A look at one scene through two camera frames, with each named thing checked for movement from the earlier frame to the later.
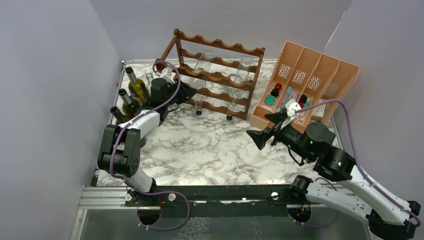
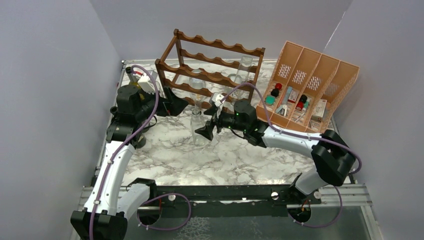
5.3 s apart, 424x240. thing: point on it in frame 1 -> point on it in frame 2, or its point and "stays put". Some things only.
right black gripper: (277, 118) -> (207, 131)
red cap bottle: (278, 86) stays put
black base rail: (218, 201) stays put
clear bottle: (203, 64) -> (197, 121)
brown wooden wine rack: (222, 76) stays put
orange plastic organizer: (311, 78) stays put
